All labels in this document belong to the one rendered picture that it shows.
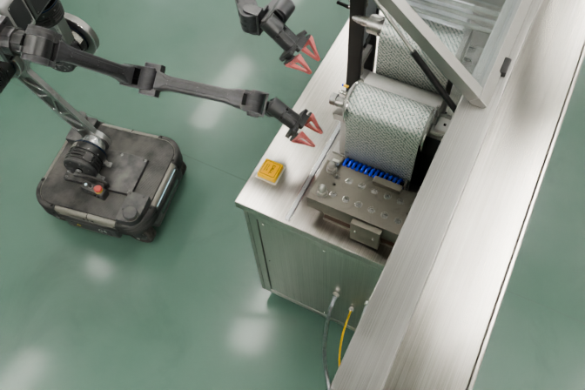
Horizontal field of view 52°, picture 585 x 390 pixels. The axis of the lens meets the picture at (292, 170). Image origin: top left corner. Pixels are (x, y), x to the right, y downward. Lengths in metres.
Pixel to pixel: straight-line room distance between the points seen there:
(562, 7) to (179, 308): 2.05
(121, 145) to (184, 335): 1.01
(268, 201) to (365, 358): 1.08
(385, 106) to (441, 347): 0.76
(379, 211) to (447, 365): 0.71
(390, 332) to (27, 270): 2.42
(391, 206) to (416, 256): 0.77
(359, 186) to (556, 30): 0.75
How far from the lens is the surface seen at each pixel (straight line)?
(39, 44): 1.90
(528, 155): 1.62
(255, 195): 2.11
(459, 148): 1.32
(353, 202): 1.94
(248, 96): 1.97
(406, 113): 1.79
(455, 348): 1.36
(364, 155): 1.98
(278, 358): 2.82
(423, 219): 1.22
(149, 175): 3.04
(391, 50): 1.93
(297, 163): 2.17
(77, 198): 3.09
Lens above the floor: 2.72
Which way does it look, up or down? 58 degrees down
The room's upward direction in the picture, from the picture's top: 5 degrees counter-clockwise
